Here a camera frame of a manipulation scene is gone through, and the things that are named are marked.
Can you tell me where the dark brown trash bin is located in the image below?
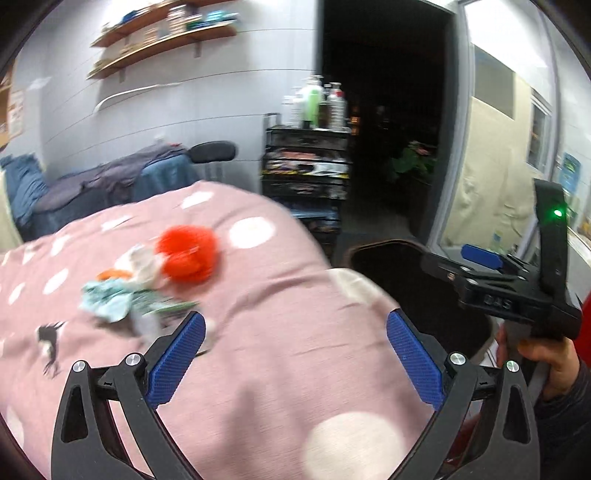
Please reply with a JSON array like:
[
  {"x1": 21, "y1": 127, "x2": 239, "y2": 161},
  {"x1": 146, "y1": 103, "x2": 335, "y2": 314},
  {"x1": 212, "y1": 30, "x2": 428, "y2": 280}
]
[{"x1": 346, "y1": 239, "x2": 493, "y2": 363}]

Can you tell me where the person's right hand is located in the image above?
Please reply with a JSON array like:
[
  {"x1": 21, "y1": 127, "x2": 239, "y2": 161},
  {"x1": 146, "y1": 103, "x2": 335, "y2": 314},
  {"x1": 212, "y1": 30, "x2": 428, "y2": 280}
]
[{"x1": 517, "y1": 337, "x2": 580, "y2": 400}]

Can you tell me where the potted green plant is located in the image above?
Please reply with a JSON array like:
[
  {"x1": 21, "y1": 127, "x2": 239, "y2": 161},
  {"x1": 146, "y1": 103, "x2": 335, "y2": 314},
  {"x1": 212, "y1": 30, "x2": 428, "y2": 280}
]
[{"x1": 392, "y1": 141, "x2": 437, "y2": 183}]

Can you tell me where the teal crumpled paper wrapper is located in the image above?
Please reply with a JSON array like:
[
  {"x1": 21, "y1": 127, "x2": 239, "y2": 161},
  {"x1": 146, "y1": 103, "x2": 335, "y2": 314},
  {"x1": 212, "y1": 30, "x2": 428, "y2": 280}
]
[{"x1": 79, "y1": 279, "x2": 135, "y2": 323}]

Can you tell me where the red foam fruit net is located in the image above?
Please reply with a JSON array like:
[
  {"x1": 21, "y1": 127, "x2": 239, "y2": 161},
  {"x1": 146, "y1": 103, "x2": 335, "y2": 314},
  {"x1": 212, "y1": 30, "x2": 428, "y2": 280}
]
[{"x1": 155, "y1": 225, "x2": 218, "y2": 283}]

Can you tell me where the cream hanging cloth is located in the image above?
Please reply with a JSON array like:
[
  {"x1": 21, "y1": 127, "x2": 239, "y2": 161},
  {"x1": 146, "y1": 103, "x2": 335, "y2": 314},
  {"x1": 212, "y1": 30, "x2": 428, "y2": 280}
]
[{"x1": 0, "y1": 170, "x2": 23, "y2": 253}]

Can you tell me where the clear pump bottle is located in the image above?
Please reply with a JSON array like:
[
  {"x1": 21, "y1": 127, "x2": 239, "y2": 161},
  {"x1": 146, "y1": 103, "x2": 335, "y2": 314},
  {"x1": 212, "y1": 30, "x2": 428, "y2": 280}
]
[{"x1": 328, "y1": 82, "x2": 346, "y2": 131}]

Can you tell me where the massage bed with blue sheets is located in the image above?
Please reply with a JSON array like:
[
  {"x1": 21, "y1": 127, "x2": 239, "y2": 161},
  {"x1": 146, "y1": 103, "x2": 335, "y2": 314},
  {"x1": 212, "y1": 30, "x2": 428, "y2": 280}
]
[{"x1": 1, "y1": 143, "x2": 199, "y2": 242}]

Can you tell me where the green pump bottle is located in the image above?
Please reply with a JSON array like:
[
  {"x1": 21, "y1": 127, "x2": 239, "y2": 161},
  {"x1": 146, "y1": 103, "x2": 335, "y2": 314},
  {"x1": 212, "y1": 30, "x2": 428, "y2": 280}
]
[{"x1": 304, "y1": 75, "x2": 324, "y2": 128}]

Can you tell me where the wooden corner shelf unit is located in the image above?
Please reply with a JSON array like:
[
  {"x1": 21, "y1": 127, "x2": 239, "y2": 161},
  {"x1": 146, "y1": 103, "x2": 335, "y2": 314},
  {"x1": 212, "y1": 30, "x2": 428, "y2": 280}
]
[{"x1": 0, "y1": 61, "x2": 24, "y2": 150}]

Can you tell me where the white arc floor lamp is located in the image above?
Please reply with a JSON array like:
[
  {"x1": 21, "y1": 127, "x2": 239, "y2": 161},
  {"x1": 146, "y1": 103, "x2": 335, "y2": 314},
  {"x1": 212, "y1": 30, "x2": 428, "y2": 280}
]
[{"x1": 92, "y1": 82, "x2": 181, "y2": 115}]

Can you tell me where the black wire storage cart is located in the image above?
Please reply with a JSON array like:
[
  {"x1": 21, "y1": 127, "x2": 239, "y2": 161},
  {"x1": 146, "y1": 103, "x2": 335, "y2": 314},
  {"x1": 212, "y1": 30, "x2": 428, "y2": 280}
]
[{"x1": 260, "y1": 113, "x2": 351, "y2": 258}]

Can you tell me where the lower wooden wall shelf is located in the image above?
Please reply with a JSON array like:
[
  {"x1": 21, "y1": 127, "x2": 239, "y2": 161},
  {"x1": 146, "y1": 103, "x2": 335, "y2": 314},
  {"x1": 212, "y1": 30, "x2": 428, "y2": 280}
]
[{"x1": 87, "y1": 21, "x2": 237, "y2": 80}]

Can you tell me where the wooden wall shelf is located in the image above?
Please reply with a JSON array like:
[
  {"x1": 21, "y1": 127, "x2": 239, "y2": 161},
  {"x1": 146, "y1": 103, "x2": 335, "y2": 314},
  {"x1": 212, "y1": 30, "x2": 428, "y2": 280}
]
[
  {"x1": 90, "y1": 0, "x2": 223, "y2": 48},
  {"x1": 87, "y1": 21, "x2": 237, "y2": 80}
]

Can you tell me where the upper wooden wall shelf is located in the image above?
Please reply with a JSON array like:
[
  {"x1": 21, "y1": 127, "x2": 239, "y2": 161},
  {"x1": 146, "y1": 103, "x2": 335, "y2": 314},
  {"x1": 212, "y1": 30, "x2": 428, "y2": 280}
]
[{"x1": 90, "y1": 0, "x2": 223, "y2": 48}]

